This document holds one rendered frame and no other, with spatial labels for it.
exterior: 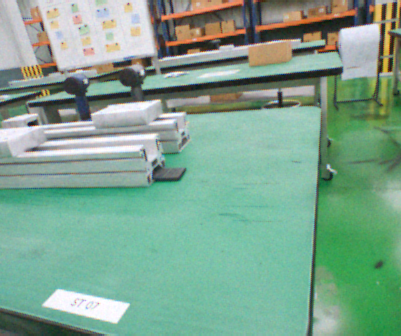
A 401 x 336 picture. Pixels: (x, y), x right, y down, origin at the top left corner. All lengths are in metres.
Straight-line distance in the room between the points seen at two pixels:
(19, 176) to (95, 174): 0.22
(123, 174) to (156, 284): 0.31
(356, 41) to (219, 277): 3.78
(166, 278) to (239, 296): 0.10
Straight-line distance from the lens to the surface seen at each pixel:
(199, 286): 0.38
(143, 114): 0.80
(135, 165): 0.63
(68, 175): 0.75
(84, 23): 4.27
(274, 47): 2.53
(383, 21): 6.06
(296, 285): 0.38
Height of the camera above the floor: 1.04
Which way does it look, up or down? 22 degrees down
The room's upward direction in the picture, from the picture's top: 10 degrees counter-clockwise
